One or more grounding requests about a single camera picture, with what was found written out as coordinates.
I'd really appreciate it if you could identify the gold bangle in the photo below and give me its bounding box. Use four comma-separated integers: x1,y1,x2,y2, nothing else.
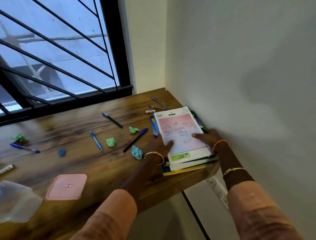
144,151,165,166

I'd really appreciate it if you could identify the green book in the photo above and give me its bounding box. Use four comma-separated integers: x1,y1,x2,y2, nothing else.
190,110,204,129

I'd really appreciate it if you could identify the orange bangle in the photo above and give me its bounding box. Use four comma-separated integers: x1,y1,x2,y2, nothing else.
212,140,229,152

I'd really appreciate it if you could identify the white book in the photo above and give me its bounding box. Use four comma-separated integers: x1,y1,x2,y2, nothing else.
167,154,219,171

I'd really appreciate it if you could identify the pink container lid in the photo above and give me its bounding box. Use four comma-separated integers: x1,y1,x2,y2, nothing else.
45,174,88,201

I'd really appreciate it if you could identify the gold chain bracelet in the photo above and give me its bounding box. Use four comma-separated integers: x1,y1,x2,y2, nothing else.
222,167,247,179

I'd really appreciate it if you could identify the black window grille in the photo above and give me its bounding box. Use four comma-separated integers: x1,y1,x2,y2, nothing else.
0,0,118,115

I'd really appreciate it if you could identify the black table leg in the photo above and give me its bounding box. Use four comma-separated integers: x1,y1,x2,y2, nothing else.
182,191,211,240

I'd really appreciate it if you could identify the black pen purple cap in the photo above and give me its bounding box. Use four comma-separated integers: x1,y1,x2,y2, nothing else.
102,112,123,129

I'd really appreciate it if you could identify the black window frame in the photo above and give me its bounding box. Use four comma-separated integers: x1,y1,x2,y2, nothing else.
0,0,134,127

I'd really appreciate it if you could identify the white power strip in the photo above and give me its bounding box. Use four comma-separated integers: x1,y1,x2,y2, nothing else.
206,175,230,209

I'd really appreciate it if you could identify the yellow edged book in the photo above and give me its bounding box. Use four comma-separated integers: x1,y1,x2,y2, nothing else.
161,162,208,177

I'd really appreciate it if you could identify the clear plastic container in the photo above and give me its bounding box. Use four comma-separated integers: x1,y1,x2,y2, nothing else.
0,180,43,224

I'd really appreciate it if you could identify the person's right hand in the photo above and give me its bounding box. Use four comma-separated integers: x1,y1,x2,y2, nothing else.
192,128,224,150

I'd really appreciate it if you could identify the blue book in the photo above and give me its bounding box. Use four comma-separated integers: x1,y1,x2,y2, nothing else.
150,113,160,136

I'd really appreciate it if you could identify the silver marker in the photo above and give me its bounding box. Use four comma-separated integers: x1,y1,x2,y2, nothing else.
0,164,15,175

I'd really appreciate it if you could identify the pink cover notebook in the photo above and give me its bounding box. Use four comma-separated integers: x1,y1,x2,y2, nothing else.
153,106,215,165

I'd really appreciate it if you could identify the person's right forearm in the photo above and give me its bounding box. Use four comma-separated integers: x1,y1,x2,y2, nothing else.
214,145,305,240

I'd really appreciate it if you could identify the blue pen clear barrel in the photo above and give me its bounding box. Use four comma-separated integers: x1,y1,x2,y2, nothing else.
10,142,40,153

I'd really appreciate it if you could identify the person's left forearm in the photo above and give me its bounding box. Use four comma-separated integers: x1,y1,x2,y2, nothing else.
70,157,165,240

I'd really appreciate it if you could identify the light blue crumpled paper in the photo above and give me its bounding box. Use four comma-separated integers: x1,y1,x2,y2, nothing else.
131,145,143,160

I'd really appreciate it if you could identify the black pen blue cap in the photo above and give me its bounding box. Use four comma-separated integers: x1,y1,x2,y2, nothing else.
123,128,148,153

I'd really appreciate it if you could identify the person's left hand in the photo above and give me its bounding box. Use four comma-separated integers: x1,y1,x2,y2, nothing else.
147,134,175,160

